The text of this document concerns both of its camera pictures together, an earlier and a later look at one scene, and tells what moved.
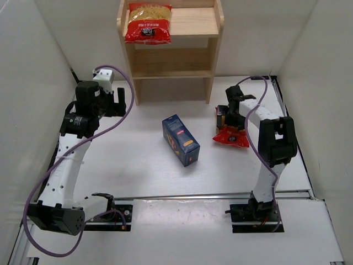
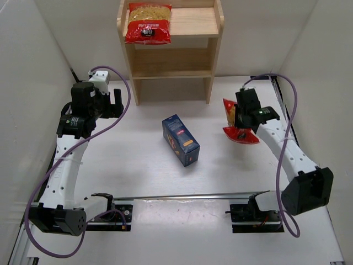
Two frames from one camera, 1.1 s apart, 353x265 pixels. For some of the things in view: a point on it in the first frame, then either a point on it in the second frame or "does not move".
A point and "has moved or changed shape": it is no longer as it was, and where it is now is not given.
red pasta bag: [231, 135] has moved or changed shape
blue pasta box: [180, 139] does not move
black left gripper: [115, 104] does not move
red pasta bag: [149, 24] does not move
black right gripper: [230, 118] -> [241, 118]
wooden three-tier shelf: [196, 27] does not move
